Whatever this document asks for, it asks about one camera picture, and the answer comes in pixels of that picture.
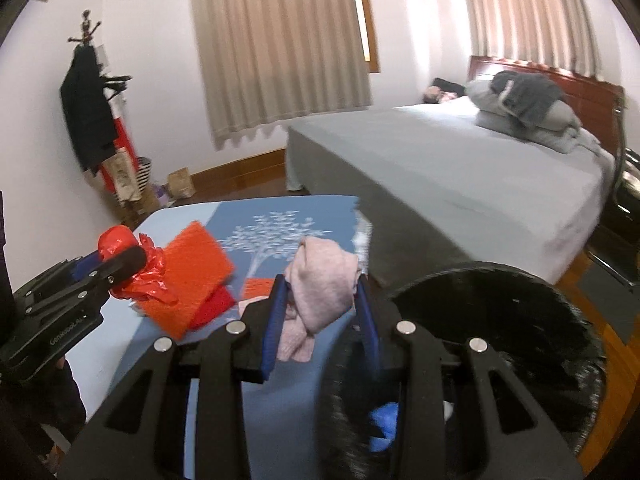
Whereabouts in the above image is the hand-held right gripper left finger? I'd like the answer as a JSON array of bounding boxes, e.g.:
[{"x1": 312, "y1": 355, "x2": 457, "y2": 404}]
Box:
[{"x1": 60, "y1": 275, "x2": 293, "y2": 480}]

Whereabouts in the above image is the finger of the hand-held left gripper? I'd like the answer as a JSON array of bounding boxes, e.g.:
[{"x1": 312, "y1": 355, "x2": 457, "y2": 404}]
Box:
[
  {"x1": 14, "y1": 252, "x2": 103, "y2": 303},
  {"x1": 25, "y1": 245, "x2": 148, "y2": 318}
]

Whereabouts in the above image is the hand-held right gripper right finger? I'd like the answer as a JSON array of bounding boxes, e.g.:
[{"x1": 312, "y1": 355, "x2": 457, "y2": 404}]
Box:
[{"x1": 350, "y1": 275, "x2": 586, "y2": 480}]

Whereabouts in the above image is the red plastic bag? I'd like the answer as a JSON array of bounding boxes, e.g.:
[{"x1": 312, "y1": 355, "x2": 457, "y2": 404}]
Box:
[{"x1": 96, "y1": 226, "x2": 180, "y2": 318}]

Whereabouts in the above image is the small orange mesh sheet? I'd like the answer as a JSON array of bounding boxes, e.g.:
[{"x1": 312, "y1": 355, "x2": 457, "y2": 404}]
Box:
[{"x1": 242, "y1": 276, "x2": 278, "y2": 303}]

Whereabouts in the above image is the pink knitted cloth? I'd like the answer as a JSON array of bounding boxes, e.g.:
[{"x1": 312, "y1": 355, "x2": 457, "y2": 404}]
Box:
[{"x1": 275, "y1": 236, "x2": 365, "y2": 363}]

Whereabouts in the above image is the dark red cloth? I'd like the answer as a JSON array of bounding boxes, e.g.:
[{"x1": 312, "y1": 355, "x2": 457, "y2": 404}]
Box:
[{"x1": 187, "y1": 287, "x2": 238, "y2": 331}]

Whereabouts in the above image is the large orange mesh sheet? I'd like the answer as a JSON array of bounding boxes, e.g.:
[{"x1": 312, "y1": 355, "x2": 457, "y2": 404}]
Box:
[{"x1": 135, "y1": 220, "x2": 237, "y2": 342}]

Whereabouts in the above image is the black bag-lined bin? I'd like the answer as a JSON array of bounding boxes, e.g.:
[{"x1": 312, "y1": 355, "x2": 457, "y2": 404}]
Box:
[{"x1": 320, "y1": 260, "x2": 608, "y2": 480}]

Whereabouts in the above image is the person's left forearm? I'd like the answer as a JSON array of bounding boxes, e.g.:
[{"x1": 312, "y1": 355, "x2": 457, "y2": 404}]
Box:
[{"x1": 0, "y1": 357, "x2": 88, "y2": 461}]

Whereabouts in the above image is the white lace cloth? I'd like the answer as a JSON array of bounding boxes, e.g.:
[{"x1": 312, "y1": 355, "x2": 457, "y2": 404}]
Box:
[{"x1": 352, "y1": 221, "x2": 374, "y2": 262}]

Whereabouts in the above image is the beige printed tote bag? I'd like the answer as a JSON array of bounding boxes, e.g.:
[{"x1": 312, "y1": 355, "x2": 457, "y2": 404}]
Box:
[{"x1": 110, "y1": 152, "x2": 143, "y2": 206}]

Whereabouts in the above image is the striped bag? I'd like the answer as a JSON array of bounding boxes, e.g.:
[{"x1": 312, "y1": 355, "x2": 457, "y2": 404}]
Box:
[{"x1": 135, "y1": 156, "x2": 154, "y2": 196}]

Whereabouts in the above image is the brown paper bag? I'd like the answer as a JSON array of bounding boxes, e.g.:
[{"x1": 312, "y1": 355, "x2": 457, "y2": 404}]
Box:
[{"x1": 166, "y1": 167, "x2": 196, "y2": 201}]

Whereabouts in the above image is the blue tree-print cloth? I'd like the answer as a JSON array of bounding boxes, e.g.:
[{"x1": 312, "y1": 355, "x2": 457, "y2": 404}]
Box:
[{"x1": 185, "y1": 194, "x2": 362, "y2": 480}]

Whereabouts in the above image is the blue plastic scrap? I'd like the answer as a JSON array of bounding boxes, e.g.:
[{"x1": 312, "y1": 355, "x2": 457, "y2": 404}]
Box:
[{"x1": 370, "y1": 402, "x2": 401, "y2": 453}]

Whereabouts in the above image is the black coat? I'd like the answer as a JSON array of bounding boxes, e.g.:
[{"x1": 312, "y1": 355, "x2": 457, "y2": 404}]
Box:
[{"x1": 60, "y1": 45, "x2": 121, "y2": 176}]

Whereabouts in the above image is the bed with grey sheet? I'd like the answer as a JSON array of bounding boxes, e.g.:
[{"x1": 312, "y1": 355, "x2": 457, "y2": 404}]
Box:
[{"x1": 285, "y1": 95, "x2": 617, "y2": 286}]

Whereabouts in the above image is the black clothes hanger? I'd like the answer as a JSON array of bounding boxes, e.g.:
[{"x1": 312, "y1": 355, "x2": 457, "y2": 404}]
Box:
[{"x1": 100, "y1": 74, "x2": 133, "y2": 102}]

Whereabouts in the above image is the dark bundle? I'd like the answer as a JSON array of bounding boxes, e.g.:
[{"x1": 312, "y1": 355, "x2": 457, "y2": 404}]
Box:
[{"x1": 422, "y1": 77, "x2": 468, "y2": 106}]

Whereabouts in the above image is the wooden coat rack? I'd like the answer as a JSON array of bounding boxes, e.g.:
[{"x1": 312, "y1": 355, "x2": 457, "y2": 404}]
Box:
[{"x1": 67, "y1": 9, "x2": 104, "y2": 47}]

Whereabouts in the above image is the grey floor mat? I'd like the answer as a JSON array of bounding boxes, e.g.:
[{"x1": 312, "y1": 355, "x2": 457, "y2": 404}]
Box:
[{"x1": 575, "y1": 260, "x2": 638, "y2": 343}]

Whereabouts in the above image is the wide beige curtain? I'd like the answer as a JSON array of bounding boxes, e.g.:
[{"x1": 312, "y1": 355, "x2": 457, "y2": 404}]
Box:
[{"x1": 187, "y1": 0, "x2": 373, "y2": 151}]

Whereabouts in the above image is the light grey folded duvet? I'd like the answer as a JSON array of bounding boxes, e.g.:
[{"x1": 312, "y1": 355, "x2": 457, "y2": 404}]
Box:
[{"x1": 465, "y1": 77, "x2": 601, "y2": 153}]

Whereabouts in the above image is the dark grey blanket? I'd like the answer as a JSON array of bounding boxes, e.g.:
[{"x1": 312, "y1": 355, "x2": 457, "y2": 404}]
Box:
[{"x1": 492, "y1": 71, "x2": 566, "y2": 126}]

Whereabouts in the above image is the black office chair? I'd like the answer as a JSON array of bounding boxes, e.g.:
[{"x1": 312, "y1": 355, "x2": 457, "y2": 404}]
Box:
[{"x1": 585, "y1": 90, "x2": 640, "y2": 291}]

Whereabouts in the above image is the wooden headboard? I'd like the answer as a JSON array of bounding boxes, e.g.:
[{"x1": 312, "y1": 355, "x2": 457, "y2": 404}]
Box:
[{"x1": 467, "y1": 55, "x2": 626, "y2": 161}]

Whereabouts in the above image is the narrow beige curtain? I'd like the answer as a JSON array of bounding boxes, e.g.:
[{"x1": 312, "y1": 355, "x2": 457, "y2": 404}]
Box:
[{"x1": 457, "y1": 0, "x2": 601, "y2": 81}]

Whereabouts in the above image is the wooden window frame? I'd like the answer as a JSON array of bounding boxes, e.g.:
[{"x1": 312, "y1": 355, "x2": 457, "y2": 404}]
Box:
[{"x1": 352, "y1": 0, "x2": 381, "y2": 73}]

